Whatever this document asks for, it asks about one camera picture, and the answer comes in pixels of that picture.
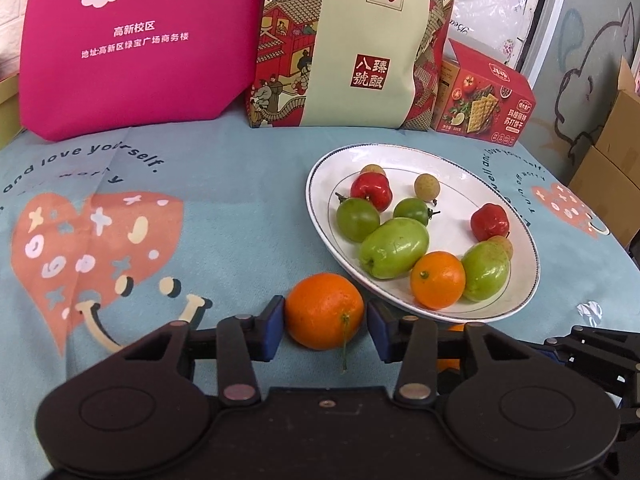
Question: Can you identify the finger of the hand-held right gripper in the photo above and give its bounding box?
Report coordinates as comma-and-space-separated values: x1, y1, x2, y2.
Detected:
544, 325, 640, 367
607, 365, 640, 412

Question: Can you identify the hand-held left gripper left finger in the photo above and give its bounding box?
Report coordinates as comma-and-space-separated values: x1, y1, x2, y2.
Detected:
120, 296, 287, 408

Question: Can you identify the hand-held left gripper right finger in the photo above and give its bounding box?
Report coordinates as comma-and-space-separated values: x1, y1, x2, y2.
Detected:
366, 300, 538, 408

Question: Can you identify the orange mandarin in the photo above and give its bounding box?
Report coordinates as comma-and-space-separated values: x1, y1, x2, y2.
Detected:
411, 251, 467, 310
436, 323, 467, 372
284, 273, 365, 351

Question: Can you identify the large green jujube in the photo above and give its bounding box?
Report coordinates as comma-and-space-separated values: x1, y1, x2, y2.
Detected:
359, 217, 431, 280

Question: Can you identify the green tomato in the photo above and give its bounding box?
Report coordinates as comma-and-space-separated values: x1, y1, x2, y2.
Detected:
335, 193, 382, 243
393, 198, 441, 227

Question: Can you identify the small red apple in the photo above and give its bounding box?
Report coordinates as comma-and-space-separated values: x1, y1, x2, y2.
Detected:
470, 203, 511, 242
350, 172, 392, 213

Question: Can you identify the white plate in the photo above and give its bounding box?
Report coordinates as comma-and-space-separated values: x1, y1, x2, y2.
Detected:
306, 143, 542, 324

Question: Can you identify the cardboard box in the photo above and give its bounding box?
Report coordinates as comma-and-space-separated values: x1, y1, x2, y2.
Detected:
569, 142, 640, 251
592, 55, 640, 173

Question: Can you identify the teal printed tablecloth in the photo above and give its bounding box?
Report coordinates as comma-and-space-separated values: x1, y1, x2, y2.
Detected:
0, 109, 640, 472

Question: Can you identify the red cracker box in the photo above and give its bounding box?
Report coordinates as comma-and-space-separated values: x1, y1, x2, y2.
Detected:
431, 37, 535, 147

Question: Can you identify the red patterned gift bag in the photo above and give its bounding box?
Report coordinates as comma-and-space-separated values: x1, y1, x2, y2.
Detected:
245, 0, 461, 133

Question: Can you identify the pink tote bag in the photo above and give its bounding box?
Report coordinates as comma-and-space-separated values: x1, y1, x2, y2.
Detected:
19, 0, 265, 142

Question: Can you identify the white floral plastic bag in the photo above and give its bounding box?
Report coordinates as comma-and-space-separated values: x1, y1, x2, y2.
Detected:
445, 0, 556, 68

